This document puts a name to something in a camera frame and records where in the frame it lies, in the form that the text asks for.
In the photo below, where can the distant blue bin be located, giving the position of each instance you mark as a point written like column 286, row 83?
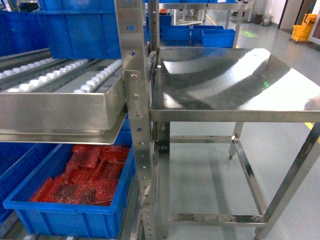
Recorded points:
column 175, row 33
column 218, row 38

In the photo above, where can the blue bin with red bags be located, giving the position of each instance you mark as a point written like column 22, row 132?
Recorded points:
column 57, row 219

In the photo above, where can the empty blue plastic bin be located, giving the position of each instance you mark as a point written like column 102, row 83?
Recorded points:
column 17, row 160

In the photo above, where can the stainless steel side table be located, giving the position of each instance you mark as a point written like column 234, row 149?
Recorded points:
column 207, row 84

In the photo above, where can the red bubble wrap bags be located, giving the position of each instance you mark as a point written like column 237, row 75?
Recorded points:
column 90, row 177

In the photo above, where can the stainless steel flow rack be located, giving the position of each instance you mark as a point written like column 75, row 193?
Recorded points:
column 96, row 118

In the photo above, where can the distant steel cart rack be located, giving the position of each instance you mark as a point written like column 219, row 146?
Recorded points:
column 223, row 5

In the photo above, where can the yellow mop bucket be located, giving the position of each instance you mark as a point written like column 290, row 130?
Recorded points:
column 301, row 33

